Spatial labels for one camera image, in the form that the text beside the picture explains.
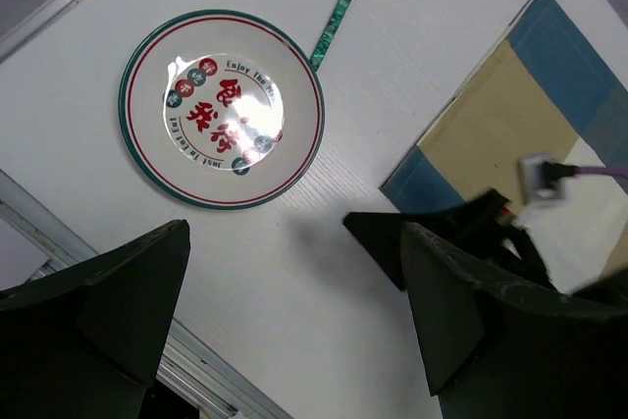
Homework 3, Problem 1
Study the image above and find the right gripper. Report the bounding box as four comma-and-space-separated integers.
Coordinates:
342, 188, 552, 291

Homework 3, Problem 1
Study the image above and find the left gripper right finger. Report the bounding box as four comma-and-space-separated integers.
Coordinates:
401, 224, 627, 418

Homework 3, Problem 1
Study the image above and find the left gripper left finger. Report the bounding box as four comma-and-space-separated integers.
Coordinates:
1, 220, 190, 418

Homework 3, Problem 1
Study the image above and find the blue beige cloth placemat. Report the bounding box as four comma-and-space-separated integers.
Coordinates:
381, 0, 627, 289

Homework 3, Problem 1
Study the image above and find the white plate with red characters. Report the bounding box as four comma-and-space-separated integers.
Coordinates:
117, 10, 325, 210

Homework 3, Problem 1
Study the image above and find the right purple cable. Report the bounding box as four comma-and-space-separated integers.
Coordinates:
571, 163, 628, 180

